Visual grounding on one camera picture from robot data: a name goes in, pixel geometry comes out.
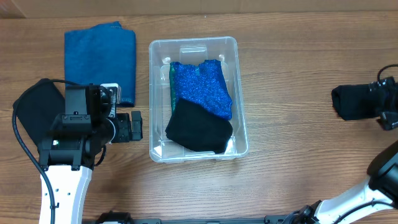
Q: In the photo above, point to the blue sequin garment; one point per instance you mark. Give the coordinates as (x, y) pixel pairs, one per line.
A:
(203, 84)

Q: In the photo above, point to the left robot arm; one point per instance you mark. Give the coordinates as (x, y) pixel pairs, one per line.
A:
(76, 143)

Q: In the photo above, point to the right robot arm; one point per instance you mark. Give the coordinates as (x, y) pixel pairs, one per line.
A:
(379, 190)

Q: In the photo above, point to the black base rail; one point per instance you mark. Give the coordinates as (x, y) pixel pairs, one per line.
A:
(126, 218)

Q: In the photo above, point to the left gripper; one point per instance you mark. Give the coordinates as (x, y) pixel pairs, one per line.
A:
(126, 135)

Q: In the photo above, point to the clear plastic container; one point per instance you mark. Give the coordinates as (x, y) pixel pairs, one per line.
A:
(192, 51)

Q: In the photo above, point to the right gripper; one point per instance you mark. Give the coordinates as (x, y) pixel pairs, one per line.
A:
(382, 101)

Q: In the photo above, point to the folded blue denim cloth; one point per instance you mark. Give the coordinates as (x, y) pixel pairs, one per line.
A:
(105, 53)

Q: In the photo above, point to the black cloth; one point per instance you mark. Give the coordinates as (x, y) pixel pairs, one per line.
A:
(38, 109)
(354, 102)
(196, 129)

